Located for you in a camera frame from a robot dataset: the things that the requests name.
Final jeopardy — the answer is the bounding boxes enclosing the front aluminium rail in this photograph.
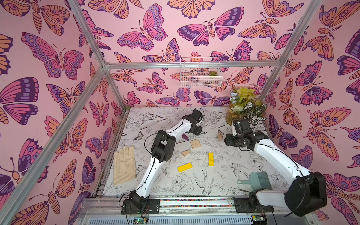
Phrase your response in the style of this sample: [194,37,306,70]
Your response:
[75,196,321,225]

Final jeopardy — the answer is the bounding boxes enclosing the aluminium frame structure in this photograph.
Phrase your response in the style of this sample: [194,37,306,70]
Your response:
[1,1,319,225]

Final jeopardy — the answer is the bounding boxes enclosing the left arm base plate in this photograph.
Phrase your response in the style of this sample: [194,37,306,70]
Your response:
[121,199,160,215]

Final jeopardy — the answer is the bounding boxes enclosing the beige work glove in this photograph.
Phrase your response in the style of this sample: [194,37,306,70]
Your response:
[113,145,136,185]

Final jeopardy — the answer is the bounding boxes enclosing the teal dustpan brush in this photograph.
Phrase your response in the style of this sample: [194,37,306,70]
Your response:
[237,172,272,190]

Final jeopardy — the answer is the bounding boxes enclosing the white wire basket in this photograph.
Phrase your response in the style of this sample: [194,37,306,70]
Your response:
[179,61,223,88]

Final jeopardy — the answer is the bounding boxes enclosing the natural wooden rectangular block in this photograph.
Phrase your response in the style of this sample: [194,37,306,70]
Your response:
[190,140,200,145]

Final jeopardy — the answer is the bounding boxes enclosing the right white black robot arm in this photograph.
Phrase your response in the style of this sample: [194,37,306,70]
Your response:
[225,120,327,217]

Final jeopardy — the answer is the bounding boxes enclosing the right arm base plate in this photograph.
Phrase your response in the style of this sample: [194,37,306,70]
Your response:
[232,196,274,213]

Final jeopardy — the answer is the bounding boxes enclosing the potted plant amber vase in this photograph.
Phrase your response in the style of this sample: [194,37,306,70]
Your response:
[226,87,267,126]

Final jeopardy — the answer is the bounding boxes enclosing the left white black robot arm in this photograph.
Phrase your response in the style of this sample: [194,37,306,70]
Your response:
[128,108,204,211]

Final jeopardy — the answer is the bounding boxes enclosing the purple triangular block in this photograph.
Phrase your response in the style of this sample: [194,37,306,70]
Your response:
[182,134,189,142]

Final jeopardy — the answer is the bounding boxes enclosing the short yellow block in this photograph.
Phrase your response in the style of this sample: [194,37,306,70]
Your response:
[208,152,214,167]

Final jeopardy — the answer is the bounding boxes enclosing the long yellow block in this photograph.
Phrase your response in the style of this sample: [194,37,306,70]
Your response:
[177,163,193,173]

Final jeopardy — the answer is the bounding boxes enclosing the small succulent in basket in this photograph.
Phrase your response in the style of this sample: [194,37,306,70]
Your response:
[208,71,218,77]

